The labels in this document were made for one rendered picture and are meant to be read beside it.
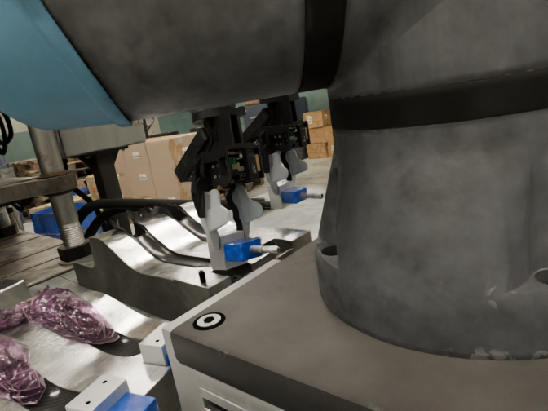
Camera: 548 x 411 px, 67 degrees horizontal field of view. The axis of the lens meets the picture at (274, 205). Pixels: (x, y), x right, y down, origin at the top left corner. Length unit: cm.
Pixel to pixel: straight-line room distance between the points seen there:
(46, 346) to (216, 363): 45
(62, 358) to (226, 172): 33
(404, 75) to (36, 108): 14
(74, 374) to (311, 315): 43
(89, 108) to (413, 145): 12
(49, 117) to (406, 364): 17
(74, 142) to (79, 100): 129
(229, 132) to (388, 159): 46
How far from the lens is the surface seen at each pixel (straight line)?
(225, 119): 62
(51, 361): 62
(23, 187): 130
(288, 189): 93
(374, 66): 17
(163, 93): 17
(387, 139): 17
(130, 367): 58
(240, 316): 22
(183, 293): 69
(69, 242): 133
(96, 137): 149
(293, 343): 19
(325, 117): 750
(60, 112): 18
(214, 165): 64
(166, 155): 460
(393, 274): 17
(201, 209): 64
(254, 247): 63
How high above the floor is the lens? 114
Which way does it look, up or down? 14 degrees down
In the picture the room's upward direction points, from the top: 10 degrees counter-clockwise
